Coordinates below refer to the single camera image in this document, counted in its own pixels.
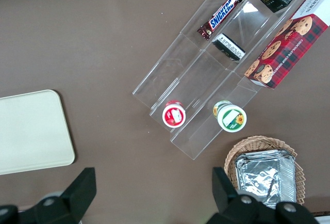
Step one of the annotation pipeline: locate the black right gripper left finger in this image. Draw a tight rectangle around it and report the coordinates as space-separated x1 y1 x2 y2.
0 167 97 224

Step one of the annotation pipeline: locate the cream plastic tray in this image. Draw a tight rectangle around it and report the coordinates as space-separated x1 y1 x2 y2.
0 89 76 175

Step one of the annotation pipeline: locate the aluminium foil tray stack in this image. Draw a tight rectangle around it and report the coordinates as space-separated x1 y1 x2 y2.
234 149 297 210

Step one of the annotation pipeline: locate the red lid yogurt cup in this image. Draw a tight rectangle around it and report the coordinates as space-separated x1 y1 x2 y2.
162 100 187 127

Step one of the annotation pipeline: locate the green sunflower lid cup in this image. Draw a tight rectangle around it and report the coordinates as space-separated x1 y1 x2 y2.
212 100 248 133

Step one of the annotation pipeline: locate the woven wicker basket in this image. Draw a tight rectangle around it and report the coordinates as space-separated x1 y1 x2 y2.
223 135 306 206

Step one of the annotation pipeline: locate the Snickers chocolate bar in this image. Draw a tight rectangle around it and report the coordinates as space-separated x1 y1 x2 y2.
197 0 243 41

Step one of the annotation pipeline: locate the black box with white label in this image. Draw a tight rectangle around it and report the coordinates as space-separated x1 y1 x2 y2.
211 33 246 61

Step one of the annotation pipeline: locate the clear acrylic display rack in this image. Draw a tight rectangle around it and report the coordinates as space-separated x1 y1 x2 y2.
131 0 323 161

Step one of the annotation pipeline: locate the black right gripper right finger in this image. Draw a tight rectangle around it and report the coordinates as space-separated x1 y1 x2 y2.
207 167 317 224

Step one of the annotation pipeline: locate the red tartan cookie box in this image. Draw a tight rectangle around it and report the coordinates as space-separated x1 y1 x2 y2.
243 0 330 90

